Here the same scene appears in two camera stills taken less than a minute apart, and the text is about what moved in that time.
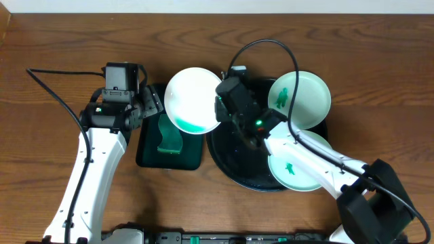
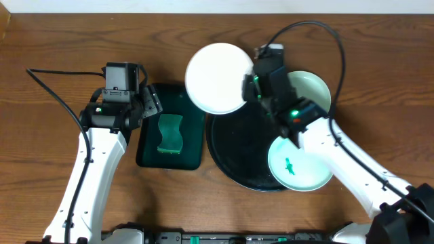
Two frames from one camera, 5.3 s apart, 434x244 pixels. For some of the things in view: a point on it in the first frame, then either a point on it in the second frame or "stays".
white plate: x=189 y=100 → x=214 y=76
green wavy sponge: x=171 y=137 stays
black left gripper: x=151 y=102 stays
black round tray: x=247 y=165 stays
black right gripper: x=220 y=114 → x=247 y=94
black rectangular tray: x=148 y=131 stays
